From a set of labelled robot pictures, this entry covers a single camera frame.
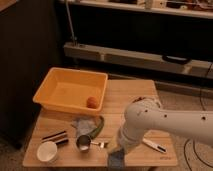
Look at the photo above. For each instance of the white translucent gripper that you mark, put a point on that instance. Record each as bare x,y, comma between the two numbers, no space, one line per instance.
118,143

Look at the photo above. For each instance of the orange fruit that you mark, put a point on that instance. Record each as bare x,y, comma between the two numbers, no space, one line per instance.
92,102

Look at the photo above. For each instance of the black striped bar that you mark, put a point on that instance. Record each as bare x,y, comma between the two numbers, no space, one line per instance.
54,135
62,142

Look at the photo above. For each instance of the dark red grape bunch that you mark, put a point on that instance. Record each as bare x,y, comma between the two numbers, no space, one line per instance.
139,99

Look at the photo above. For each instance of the grey crumpled cloth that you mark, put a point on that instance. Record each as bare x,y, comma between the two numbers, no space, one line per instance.
84,126

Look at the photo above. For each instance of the orange plastic bin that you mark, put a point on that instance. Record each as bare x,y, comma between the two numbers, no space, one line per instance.
67,90

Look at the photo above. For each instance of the blue sponge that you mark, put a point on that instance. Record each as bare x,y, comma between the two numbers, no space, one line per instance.
116,160

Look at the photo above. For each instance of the green pepper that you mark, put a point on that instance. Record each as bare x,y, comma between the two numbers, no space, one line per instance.
98,129

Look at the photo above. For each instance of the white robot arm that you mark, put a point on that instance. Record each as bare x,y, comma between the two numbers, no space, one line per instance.
147,114

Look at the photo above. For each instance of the metal measuring cup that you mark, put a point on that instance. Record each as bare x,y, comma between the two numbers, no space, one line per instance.
84,142

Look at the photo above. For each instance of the grey metal rail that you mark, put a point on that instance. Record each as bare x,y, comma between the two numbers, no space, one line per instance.
137,59

